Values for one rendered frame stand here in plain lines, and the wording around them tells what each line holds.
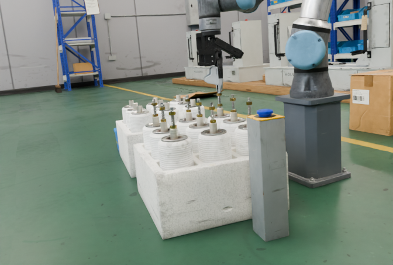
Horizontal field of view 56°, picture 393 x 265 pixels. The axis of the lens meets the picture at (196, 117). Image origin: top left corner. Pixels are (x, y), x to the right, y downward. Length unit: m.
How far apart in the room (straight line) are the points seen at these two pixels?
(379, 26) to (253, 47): 1.88
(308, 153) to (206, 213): 0.46
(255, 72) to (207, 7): 3.32
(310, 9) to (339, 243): 0.66
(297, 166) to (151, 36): 6.63
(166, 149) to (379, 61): 2.28
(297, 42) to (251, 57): 3.37
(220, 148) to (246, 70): 3.48
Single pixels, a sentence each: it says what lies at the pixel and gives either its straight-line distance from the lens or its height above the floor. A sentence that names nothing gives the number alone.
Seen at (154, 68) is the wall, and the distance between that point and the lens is 7.77.
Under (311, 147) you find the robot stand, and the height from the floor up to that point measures 0.14.
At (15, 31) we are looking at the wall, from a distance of 7.38.
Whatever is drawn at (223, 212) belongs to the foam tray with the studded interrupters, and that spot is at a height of 0.04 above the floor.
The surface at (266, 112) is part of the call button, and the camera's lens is 0.90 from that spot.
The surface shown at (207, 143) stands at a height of 0.23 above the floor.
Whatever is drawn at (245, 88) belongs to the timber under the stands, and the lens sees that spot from 4.18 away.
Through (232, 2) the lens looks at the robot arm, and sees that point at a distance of 1.24.
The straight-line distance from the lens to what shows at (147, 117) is 1.52.
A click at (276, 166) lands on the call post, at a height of 0.19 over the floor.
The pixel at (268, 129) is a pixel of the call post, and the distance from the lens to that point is 0.89.
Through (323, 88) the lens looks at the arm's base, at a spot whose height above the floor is 0.33.
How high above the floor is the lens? 0.48
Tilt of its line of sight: 10 degrees down
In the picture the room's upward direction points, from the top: 5 degrees counter-clockwise
